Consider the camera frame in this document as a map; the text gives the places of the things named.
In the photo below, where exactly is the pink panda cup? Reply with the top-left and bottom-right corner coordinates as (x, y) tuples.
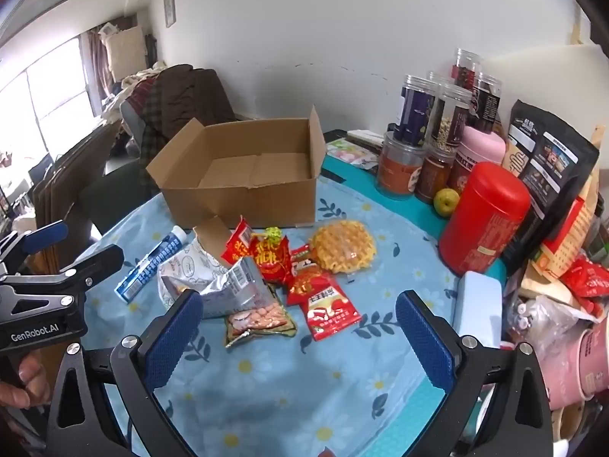
(541, 318), (608, 411)

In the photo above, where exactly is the peanut snack bag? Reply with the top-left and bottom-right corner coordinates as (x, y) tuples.
(225, 301), (297, 349)

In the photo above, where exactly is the brown powder small jar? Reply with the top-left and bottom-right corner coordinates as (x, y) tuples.
(415, 147), (454, 204)

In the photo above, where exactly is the brown jacket on chair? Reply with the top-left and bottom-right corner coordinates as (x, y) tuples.
(155, 64), (236, 141)

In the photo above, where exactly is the black stand-up pouch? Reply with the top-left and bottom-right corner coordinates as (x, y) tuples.
(502, 100), (600, 273)

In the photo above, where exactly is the large red snack bag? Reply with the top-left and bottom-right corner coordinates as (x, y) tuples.
(222, 217), (291, 285)

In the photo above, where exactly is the small wall picture frame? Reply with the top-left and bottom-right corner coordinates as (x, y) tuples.
(163, 0), (177, 28)

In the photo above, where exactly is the white foam board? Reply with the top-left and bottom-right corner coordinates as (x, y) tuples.
(482, 45), (609, 138)

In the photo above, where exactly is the red dragon snack packet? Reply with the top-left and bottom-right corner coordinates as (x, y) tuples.
(285, 243), (335, 307)

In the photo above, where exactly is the red long snack packet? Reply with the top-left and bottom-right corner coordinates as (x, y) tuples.
(300, 285), (361, 342)

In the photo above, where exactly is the open cardboard box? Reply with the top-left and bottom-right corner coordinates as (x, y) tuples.
(147, 109), (326, 228)

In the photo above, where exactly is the white bread snack bag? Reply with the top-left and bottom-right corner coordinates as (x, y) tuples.
(157, 240), (227, 308)

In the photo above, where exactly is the purple label clear jar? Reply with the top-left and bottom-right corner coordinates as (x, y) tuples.
(393, 74), (437, 147)

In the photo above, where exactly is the orange powder clear jar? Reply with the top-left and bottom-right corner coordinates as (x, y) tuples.
(377, 131), (425, 197)

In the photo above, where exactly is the yellow waffle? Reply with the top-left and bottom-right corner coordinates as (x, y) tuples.
(309, 220), (377, 273)

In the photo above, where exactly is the pink lidded jar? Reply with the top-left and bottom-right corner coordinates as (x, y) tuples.
(447, 126), (506, 194)

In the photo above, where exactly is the person's left hand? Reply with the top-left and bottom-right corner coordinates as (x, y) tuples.
(0, 350), (51, 409)

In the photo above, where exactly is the dark label back jar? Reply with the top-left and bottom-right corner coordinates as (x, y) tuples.
(470, 71), (503, 133)

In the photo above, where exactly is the silver purple snack bag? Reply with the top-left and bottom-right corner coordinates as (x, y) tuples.
(200, 256), (274, 319)

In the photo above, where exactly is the green yellow pear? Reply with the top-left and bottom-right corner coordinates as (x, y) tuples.
(432, 188), (461, 219)

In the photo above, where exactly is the green yellow lollipop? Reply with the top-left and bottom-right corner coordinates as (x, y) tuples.
(264, 227), (283, 243)

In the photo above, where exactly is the small gold cardboard box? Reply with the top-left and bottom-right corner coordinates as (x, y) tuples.
(194, 217), (231, 268)

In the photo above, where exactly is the red canister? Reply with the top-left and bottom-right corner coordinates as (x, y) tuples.
(438, 162), (531, 275)

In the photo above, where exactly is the nut filled clear jar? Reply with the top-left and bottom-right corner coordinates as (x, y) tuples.
(429, 81), (472, 153)

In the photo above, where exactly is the red berry top jar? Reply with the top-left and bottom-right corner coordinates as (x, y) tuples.
(451, 48), (482, 91)

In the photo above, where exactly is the plaid garment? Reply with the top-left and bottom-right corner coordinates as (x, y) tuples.
(139, 78), (169, 196)

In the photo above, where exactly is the blue white tablet tube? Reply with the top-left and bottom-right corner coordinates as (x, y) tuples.
(115, 226), (188, 304)

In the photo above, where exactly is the white rectangular device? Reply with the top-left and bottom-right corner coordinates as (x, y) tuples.
(453, 271), (503, 349)

